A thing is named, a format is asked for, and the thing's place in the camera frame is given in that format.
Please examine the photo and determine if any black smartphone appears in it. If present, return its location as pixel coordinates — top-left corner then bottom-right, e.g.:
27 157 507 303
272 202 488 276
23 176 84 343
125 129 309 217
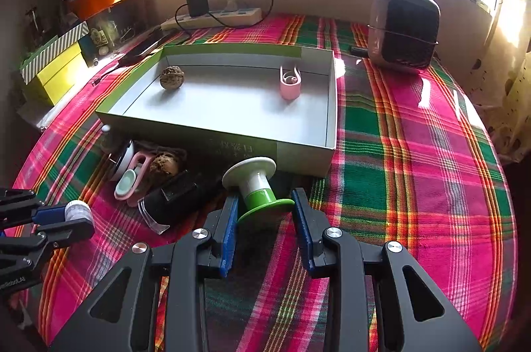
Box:
118 27 167 66

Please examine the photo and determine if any pink and mint clip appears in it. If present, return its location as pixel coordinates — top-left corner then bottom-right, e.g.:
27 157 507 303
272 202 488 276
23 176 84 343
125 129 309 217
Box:
114 153 152 207

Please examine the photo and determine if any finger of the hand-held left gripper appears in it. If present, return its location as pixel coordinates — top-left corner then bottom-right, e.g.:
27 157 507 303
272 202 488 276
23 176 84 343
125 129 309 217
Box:
0 188 71 230
0 217 96 297

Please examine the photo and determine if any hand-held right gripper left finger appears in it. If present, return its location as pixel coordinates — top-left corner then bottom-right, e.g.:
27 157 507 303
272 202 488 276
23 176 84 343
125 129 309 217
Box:
47 192 241 352

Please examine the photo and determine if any black disc with holes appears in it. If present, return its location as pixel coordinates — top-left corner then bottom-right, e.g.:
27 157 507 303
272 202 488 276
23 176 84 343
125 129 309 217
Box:
138 168 220 235

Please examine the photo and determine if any grey cardboard box green rim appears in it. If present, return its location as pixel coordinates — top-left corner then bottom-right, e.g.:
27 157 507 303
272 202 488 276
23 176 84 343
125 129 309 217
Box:
95 43 339 177

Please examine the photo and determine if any brown walnut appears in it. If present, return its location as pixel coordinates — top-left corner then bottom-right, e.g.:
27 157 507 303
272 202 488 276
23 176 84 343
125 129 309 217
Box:
149 153 180 180
160 65 186 90

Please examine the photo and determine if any cream dotted curtain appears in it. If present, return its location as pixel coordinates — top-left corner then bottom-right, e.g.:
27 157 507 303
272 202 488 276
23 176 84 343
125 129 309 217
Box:
469 0 531 166

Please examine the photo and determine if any yellow green box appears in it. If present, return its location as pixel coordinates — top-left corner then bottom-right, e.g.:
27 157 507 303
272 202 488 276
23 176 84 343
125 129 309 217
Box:
25 41 90 107

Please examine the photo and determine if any white round gadget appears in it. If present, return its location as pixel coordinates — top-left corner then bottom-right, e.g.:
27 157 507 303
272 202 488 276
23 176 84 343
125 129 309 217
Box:
109 140 137 182

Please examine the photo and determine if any cream power strip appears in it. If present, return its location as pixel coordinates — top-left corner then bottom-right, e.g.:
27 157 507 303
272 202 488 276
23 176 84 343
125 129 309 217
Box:
161 7 263 32

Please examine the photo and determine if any white plastic sheet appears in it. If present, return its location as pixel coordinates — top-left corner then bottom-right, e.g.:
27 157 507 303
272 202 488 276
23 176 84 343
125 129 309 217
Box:
17 99 67 132

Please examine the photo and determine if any green and white spool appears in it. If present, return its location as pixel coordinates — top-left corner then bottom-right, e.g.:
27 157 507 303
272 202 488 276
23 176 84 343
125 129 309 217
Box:
222 157 296 225

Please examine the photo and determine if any dark brown object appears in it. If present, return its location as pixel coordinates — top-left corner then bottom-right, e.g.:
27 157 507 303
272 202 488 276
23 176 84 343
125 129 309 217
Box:
135 140 188 170

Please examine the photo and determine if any pink green plaid blanket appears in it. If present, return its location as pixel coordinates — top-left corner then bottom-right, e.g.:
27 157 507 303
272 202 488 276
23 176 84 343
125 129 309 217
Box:
12 14 519 352

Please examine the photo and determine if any pink spiral clip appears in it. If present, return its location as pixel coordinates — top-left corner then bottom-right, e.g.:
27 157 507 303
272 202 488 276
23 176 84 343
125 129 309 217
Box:
279 65 303 101

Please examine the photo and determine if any small grey bottle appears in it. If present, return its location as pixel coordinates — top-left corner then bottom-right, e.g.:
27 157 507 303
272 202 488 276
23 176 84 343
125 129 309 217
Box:
101 124 116 151

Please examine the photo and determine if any black charger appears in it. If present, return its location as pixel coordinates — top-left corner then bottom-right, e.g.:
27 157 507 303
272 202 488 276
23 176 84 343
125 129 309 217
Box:
185 0 210 18

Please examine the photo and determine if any short black plug cable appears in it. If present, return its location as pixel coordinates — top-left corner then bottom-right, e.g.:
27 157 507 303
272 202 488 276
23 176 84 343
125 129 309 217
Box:
91 61 125 87

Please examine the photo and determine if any yellow striped gift box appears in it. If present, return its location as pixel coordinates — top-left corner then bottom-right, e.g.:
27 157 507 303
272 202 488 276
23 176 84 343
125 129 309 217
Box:
20 21 90 85

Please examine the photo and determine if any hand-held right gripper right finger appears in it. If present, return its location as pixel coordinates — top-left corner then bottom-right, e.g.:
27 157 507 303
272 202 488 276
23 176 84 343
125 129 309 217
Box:
290 188 484 352

